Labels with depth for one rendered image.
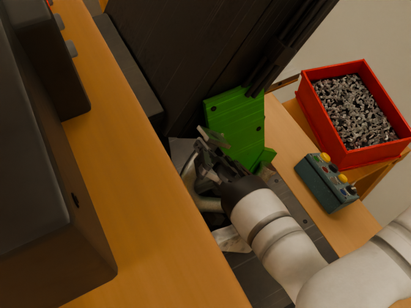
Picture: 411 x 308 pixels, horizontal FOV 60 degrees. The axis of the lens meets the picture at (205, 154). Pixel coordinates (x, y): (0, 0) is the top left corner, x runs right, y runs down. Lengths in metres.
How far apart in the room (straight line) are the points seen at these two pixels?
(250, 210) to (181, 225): 0.29
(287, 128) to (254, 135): 0.36
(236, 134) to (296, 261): 0.29
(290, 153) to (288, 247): 0.57
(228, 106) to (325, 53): 2.08
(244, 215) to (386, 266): 0.18
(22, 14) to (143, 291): 0.15
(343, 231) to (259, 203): 0.48
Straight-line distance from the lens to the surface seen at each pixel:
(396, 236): 0.44
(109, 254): 0.16
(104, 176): 0.22
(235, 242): 0.53
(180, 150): 0.98
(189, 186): 0.64
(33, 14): 0.21
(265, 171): 0.73
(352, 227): 0.95
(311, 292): 0.42
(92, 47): 0.30
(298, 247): 0.46
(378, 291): 0.43
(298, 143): 1.02
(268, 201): 0.49
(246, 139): 0.69
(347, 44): 2.79
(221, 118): 0.62
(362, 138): 1.12
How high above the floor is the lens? 1.73
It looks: 59 degrees down
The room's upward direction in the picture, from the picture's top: straight up
